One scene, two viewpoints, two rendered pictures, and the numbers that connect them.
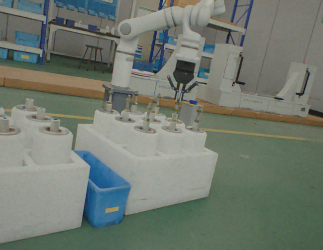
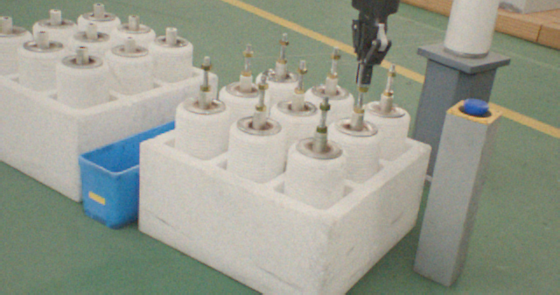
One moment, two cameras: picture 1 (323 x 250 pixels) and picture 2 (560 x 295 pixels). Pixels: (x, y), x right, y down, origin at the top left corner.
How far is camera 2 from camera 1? 132 cm
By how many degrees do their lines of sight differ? 71
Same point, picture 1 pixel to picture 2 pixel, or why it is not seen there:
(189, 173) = (250, 228)
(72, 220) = (68, 186)
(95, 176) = not seen: hidden behind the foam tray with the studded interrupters
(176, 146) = (236, 157)
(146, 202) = (168, 230)
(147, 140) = (178, 120)
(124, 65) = not seen: outside the picture
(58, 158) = (63, 96)
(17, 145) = (31, 64)
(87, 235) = (61, 211)
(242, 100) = not seen: outside the picture
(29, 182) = (26, 109)
